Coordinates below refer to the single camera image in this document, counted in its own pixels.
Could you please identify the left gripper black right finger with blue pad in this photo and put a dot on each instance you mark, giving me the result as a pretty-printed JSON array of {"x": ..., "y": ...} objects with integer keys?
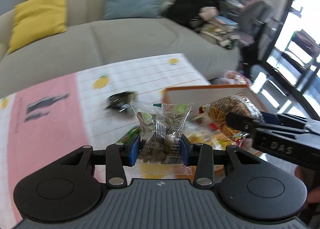
[{"x": 203, "y": 157}]

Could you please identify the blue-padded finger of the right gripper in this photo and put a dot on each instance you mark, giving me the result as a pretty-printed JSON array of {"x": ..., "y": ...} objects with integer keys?
[{"x": 268, "y": 125}]

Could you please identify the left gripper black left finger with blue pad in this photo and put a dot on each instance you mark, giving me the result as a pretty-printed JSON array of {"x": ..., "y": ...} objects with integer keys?
[{"x": 115, "y": 157}]

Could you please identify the green sausage stick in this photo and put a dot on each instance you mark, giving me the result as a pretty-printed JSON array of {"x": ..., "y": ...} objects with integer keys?
[{"x": 126, "y": 138}]

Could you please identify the orange patterned snack bag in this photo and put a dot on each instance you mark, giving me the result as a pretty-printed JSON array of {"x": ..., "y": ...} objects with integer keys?
[{"x": 240, "y": 104}]

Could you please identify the clear green candy bag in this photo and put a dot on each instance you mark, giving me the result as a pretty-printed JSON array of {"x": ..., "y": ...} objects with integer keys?
[{"x": 161, "y": 128}]

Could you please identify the black snack packet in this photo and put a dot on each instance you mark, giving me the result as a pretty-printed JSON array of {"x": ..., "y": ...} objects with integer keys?
[{"x": 121, "y": 102}]

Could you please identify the orange storage box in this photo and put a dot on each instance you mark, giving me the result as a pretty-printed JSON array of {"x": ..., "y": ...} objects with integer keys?
[{"x": 206, "y": 122}]

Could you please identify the red snack bag on floor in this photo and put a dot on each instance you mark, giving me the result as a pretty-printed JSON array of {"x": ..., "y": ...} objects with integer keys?
[{"x": 234, "y": 78}]

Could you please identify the pink checked tablecloth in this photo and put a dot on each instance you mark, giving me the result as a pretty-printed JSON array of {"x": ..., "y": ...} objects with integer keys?
[{"x": 44, "y": 122}]

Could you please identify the grey office chair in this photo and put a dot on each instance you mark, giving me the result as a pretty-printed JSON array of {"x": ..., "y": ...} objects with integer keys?
[{"x": 251, "y": 18}]

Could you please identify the beige sofa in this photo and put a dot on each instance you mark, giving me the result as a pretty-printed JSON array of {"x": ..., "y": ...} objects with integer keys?
[{"x": 91, "y": 41}]

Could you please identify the black backpack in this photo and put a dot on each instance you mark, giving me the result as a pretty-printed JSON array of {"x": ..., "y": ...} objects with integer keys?
[{"x": 193, "y": 14}]

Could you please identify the yellow cushion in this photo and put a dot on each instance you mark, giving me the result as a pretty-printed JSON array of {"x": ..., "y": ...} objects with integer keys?
[{"x": 37, "y": 19}]

